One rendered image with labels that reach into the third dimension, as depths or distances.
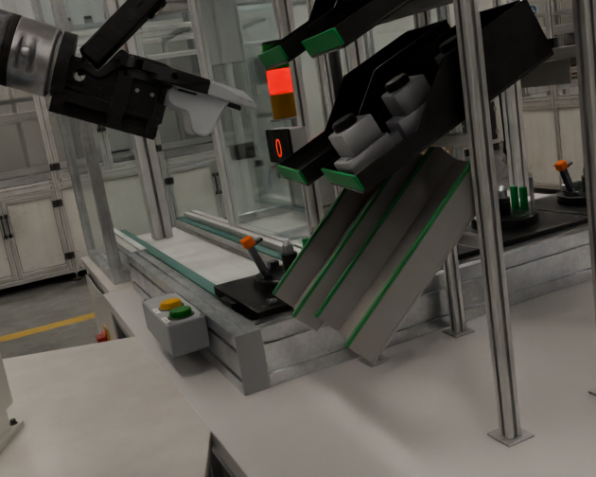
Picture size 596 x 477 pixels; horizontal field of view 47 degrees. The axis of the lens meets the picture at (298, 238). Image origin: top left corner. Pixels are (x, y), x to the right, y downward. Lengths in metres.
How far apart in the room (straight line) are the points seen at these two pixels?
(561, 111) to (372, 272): 5.72
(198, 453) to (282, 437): 0.12
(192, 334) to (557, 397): 0.60
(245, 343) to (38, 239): 5.37
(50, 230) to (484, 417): 5.65
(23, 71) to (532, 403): 0.74
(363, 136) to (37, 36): 0.36
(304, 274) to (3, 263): 5.46
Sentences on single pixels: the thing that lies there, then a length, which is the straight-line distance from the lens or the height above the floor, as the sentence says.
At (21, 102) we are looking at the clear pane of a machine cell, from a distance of 6.35.
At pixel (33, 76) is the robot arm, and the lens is 0.77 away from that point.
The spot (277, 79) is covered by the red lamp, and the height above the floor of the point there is 1.34.
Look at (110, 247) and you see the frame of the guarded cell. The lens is 2.02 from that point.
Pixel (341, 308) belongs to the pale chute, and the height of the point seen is 1.02.
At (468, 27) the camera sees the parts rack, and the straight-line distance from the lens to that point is 0.79.
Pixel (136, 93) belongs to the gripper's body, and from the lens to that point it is 0.77.
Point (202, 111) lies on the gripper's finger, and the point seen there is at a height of 1.30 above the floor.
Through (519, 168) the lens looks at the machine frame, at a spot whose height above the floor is 0.96.
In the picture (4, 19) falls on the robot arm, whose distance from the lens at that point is 0.78.
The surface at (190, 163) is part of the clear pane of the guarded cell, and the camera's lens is 2.58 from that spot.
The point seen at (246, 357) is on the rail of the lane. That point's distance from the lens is 1.10.
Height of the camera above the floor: 1.31
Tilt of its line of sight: 12 degrees down
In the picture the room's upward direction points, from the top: 9 degrees counter-clockwise
